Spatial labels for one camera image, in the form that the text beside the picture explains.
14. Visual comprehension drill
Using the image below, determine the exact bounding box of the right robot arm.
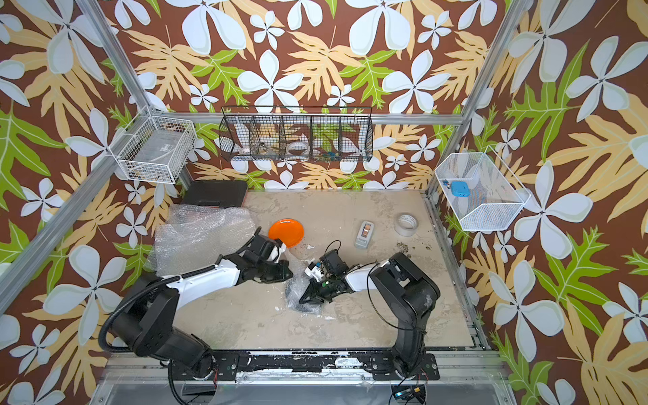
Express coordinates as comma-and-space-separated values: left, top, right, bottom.
299, 249, 440, 378

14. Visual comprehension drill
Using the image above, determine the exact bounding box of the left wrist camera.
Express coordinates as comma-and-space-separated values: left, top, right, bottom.
268, 243, 287, 263

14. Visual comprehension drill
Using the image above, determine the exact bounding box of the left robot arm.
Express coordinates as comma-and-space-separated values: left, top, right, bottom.
98, 231, 293, 378

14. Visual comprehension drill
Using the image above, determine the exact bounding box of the grey tape dispenser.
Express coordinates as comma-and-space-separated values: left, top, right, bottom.
354, 220, 375, 249

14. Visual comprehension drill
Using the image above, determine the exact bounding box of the black wire basket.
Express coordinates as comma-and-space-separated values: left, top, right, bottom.
217, 106, 375, 163

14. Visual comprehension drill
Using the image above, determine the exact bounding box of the black plastic case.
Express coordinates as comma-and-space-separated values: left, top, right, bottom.
181, 180, 248, 209

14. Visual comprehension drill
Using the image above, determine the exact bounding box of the white wire basket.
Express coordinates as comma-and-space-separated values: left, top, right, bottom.
111, 107, 197, 184
435, 147, 532, 233

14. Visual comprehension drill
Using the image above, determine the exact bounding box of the white wire basket right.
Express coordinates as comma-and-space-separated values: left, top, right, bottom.
435, 147, 532, 233

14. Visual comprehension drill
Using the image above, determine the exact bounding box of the orange dinner plate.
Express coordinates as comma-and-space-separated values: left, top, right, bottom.
268, 219, 305, 248

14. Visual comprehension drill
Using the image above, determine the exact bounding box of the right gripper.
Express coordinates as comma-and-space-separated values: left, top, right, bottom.
299, 276, 339, 305

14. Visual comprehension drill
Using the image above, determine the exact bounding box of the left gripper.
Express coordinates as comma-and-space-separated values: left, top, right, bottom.
257, 259, 297, 281

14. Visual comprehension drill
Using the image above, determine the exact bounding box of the bubble wrap pile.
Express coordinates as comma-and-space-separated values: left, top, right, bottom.
146, 204, 258, 276

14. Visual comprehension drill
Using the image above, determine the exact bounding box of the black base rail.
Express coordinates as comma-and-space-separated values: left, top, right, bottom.
171, 349, 440, 382

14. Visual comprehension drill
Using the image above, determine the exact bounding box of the white wire basket left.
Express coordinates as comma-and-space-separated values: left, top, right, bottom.
111, 107, 197, 184

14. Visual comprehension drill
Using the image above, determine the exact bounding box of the blue small object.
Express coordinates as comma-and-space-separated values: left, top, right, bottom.
451, 181, 471, 197

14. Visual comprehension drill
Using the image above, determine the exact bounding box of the clear tape roll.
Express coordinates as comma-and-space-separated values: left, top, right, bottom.
394, 213, 419, 237

